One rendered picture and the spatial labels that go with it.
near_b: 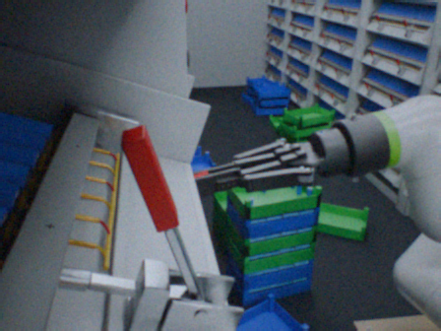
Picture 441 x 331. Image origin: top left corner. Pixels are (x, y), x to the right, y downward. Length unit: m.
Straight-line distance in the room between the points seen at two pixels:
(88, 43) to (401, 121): 0.49
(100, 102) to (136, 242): 0.13
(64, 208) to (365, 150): 0.52
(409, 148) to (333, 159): 0.12
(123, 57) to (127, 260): 0.16
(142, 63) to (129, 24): 0.03
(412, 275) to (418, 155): 0.47
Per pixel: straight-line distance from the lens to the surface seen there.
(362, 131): 0.65
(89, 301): 0.18
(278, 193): 1.66
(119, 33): 0.31
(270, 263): 1.64
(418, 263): 1.11
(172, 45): 0.31
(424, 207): 0.70
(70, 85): 0.32
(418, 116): 0.69
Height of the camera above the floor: 1.20
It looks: 25 degrees down
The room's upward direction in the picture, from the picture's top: straight up
